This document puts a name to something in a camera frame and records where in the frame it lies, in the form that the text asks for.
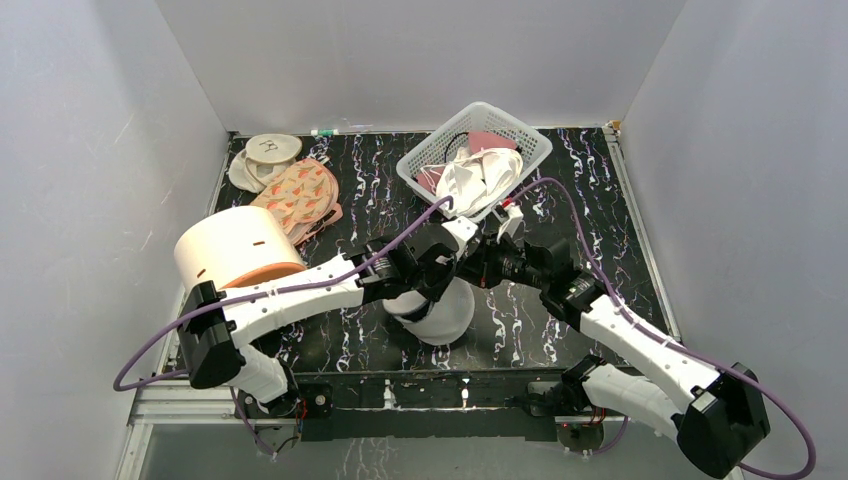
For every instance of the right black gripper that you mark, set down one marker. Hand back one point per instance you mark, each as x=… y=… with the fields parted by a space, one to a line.
x=488 y=258

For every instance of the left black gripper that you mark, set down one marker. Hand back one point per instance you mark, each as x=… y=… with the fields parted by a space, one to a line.
x=432 y=293

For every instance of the white mesh laundry bag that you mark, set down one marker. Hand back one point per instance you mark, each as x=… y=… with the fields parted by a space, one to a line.
x=435 y=323

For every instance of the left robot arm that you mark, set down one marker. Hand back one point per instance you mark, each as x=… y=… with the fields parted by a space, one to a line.
x=217 y=337

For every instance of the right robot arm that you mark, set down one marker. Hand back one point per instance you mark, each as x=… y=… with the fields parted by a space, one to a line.
x=716 y=417

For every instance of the white crumpled cloth bag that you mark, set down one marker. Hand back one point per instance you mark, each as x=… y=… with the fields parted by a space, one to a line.
x=474 y=180

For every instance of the white plastic laundry basket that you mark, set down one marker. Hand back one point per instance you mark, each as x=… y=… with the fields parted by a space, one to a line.
x=478 y=116

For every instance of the white orange cylindrical container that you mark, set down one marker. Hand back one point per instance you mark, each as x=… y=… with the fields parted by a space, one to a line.
x=236 y=247

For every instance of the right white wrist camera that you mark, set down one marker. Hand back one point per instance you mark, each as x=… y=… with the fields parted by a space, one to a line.
x=510 y=218

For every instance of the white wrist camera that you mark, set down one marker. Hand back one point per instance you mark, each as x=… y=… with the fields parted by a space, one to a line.
x=510 y=218
x=466 y=234

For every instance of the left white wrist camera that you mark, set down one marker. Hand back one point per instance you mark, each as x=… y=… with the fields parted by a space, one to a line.
x=466 y=234

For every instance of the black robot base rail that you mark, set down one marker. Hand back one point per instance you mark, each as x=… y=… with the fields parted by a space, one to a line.
x=425 y=404

